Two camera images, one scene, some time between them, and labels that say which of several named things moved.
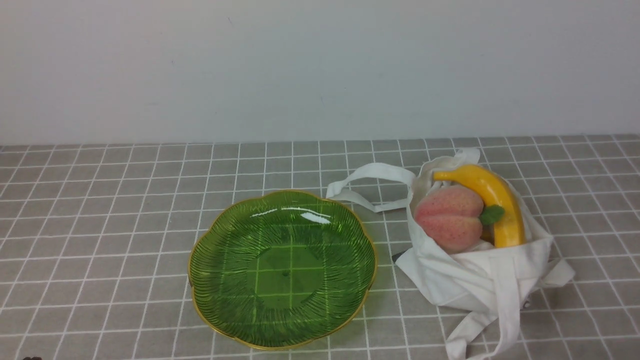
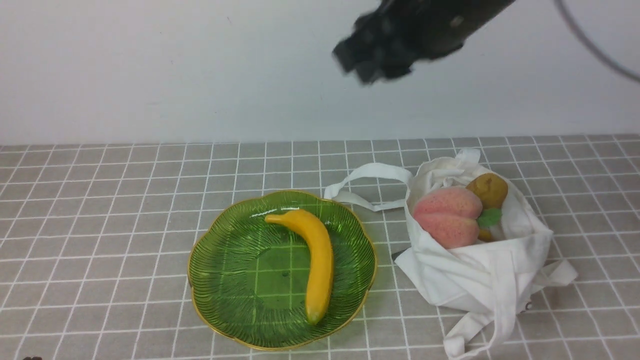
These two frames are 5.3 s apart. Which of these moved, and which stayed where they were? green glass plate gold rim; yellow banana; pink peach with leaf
Moved: yellow banana
Stayed: pink peach with leaf; green glass plate gold rim
